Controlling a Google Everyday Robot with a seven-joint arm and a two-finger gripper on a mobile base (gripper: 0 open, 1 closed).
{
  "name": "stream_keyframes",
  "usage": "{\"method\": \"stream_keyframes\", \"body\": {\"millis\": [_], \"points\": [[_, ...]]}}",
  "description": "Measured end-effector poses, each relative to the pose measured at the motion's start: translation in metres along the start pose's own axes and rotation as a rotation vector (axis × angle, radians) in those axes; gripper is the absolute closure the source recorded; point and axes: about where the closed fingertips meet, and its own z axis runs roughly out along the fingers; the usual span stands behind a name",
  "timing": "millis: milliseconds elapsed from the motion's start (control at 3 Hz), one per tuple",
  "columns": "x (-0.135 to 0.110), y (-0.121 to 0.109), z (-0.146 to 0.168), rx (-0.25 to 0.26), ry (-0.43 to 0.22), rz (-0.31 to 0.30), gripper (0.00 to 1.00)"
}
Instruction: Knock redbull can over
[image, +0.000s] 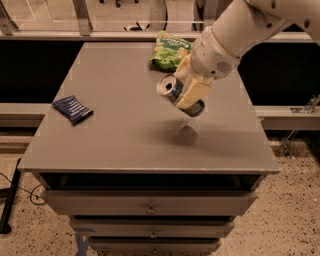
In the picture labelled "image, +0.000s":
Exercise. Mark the bottom grey drawer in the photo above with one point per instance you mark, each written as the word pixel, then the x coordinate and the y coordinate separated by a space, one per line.
pixel 154 245

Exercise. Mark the top grey drawer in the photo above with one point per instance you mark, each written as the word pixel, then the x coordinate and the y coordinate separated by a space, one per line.
pixel 149 203

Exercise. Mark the metal railing frame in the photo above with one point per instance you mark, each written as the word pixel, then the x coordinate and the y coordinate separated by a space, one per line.
pixel 115 19

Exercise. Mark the green chip bag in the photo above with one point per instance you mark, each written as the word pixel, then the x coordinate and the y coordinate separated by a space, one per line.
pixel 169 51

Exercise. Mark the grey drawer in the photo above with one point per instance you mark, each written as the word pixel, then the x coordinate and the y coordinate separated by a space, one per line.
pixel 154 245
pixel 152 228
pixel 149 203

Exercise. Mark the middle grey drawer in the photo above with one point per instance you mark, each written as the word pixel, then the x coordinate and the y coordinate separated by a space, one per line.
pixel 152 228

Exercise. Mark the black stand leg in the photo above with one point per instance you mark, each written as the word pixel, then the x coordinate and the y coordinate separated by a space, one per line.
pixel 8 194

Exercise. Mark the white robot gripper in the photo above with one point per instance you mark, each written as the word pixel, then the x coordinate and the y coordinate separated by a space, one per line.
pixel 211 59

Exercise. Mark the dark blue snack packet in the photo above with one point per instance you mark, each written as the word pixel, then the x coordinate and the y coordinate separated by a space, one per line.
pixel 72 109

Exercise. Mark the silver blue redbull can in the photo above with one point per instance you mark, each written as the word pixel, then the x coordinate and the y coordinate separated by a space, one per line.
pixel 171 89

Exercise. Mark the grey drawer cabinet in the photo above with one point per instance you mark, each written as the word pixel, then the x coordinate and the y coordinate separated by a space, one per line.
pixel 137 141

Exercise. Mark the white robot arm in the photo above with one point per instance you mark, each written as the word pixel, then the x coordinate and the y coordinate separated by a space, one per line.
pixel 245 23

